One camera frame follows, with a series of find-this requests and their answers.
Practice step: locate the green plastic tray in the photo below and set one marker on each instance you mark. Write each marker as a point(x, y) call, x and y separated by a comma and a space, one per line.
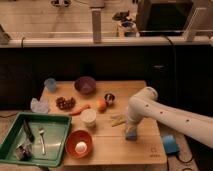
point(56, 129)

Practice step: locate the wooden board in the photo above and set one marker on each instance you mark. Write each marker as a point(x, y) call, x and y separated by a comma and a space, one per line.
point(109, 144)

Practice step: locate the small metal cup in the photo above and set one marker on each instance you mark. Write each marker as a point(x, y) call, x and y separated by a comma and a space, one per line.
point(109, 99)

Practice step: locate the white egg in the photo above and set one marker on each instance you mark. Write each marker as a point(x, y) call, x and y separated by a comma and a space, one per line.
point(81, 147)

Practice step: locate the white paper cup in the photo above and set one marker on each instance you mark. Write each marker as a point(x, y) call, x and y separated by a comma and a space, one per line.
point(88, 117)

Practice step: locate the blue foot pedal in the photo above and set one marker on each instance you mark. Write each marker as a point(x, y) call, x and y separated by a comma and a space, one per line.
point(170, 144)

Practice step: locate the orange bowl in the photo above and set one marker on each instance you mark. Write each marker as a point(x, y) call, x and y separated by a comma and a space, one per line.
point(76, 137)

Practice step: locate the blue sponge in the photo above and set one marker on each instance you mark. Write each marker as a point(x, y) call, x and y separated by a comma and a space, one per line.
point(131, 135)

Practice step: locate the black monitor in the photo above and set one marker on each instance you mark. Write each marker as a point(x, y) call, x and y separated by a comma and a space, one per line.
point(162, 17)

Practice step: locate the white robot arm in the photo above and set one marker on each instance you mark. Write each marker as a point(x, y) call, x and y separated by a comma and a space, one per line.
point(144, 104)

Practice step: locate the orange carrot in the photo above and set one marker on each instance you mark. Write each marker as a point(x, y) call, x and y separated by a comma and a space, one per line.
point(78, 111)

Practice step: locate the dark grape bunch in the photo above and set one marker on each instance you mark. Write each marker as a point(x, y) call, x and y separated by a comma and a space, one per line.
point(65, 104)

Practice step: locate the purple bowl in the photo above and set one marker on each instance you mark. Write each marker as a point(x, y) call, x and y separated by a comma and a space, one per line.
point(85, 85)

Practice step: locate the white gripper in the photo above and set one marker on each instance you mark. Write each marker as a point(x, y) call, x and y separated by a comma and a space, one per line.
point(131, 127)

